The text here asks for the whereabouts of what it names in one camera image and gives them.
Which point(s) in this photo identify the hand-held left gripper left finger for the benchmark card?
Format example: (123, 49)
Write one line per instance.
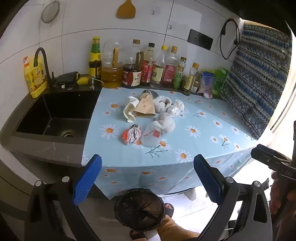
(89, 176)

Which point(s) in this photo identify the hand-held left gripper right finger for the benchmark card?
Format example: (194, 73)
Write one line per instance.
(205, 176)

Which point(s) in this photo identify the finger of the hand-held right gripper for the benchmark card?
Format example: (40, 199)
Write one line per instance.
(272, 151)
(261, 156)

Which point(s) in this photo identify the black mesh wastebasket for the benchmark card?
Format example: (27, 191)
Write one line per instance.
(138, 208)

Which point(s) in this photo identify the white tissue wad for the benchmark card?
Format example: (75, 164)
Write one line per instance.
(166, 122)
(161, 104)

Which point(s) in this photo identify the clear plastic wrap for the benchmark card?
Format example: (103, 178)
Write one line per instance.
(177, 107)

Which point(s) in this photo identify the crushed white carton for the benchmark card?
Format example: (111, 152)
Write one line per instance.
(130, 109)

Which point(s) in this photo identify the person's right hand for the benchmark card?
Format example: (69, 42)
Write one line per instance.
(275, 197)

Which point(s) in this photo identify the blue daisy print tablecloth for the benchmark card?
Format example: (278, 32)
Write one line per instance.
(198, 148)

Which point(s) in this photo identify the person's foot in sandal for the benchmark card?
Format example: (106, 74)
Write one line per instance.
(168, 209)
(138, 235)

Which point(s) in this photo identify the orange and white crumpled wrapper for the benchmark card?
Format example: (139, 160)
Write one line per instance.
(131, 134)

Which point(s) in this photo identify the person's leg in tan pants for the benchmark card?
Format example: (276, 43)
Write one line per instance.
(173, 231)

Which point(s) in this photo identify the black sink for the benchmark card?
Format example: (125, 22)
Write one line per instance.
(57, 111)

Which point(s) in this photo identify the patterned blue woven cloth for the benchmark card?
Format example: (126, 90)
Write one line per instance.
(256, 76)

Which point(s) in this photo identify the green packet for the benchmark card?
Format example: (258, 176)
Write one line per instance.
(219, 81)

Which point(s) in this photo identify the brown paper bag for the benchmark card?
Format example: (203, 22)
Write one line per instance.
(144, 106)

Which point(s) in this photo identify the small seasoning jar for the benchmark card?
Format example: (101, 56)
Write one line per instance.
(196, 87)

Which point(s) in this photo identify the blue and white packet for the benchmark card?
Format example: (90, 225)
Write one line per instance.
(207, 85)

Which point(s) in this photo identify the metal soap dispenser pump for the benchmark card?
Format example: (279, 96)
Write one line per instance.
(92, 82)

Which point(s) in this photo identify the small yellow label bottle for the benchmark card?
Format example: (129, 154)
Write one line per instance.
(190, 82)

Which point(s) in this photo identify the yellow sponge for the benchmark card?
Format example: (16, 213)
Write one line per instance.
(82, 80)

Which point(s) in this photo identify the grey crumpled wrapper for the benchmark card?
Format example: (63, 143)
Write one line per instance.
(151, 93)

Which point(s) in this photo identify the small green label bottle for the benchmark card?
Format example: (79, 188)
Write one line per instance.
(179, 76)

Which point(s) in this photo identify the large clear oil jug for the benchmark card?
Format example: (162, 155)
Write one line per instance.
(111, 74)

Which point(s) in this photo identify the dark soy sauce jug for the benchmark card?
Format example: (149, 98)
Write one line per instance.
(131, 76)

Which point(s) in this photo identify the gold cap red label bottle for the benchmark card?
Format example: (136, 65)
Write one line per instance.
(170, 71)

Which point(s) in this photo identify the yellow dish soap bottle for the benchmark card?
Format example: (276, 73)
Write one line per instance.
(34, 78)

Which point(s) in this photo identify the yellow cap white label bottle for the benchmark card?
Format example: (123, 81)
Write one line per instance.
(158, 71)

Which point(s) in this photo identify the green and yellow sauce bottle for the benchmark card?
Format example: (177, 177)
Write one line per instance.
(95, 60)

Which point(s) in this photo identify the black cap red label bottle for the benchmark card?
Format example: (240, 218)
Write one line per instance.
(146, 69)

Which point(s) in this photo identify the black faucet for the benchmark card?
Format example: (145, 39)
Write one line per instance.
(45, 60)

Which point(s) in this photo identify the round metal strainer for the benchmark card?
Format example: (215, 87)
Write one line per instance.
(50, 11)

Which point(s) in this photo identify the black wall socket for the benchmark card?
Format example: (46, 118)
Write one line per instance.
(200, 39)

